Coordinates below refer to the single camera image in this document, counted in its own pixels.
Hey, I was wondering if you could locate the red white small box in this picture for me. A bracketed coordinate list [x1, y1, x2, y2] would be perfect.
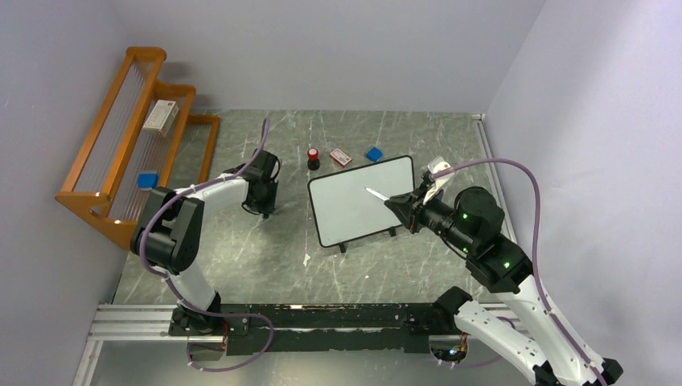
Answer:
[330, 148, 352, 167]

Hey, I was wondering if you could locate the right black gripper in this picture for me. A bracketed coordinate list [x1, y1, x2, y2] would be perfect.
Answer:
[385, 180, 476, 254]

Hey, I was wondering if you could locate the blue eraser block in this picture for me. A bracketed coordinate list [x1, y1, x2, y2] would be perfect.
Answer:
[365, 146, 384, 162]

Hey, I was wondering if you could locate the orange wooden shelf rack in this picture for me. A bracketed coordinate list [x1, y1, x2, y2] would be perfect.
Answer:
[55, 47, 220, 251]

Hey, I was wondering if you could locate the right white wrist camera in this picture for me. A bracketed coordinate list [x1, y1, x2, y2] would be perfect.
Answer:
[422, 156, 454, 205]

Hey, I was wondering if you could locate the white whiteboard black frame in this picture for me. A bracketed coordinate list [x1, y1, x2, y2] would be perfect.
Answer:
[307, 155, 415, 253]

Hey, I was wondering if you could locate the red black stamp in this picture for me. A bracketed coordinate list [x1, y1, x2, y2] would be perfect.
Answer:
[306, 147, 320, 170]

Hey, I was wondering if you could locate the aluminium frame rail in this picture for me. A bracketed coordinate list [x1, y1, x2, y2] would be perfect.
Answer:
[72, 303, 573, 386]

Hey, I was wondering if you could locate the blue object on shelf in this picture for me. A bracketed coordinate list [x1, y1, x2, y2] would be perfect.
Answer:
[137, 171, 159, 191]

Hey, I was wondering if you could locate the blue white marker pen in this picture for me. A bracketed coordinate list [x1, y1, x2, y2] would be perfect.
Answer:
[365, 187, 388, 202]

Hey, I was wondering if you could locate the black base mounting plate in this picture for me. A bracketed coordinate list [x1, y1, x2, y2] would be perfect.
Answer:
[167, 303, 460, 355]

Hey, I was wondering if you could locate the white red box on shelf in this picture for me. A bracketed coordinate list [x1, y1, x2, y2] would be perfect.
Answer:
[142, 100, 179, 137]

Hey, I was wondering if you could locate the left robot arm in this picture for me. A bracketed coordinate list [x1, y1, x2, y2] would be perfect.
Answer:
[130, 150, 281, 335]

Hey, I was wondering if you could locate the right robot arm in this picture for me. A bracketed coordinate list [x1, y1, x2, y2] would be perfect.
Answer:
[384, 187, 623, 385]

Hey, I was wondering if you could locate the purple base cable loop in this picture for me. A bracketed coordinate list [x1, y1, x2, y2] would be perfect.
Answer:
[185, 314, 276, 373]

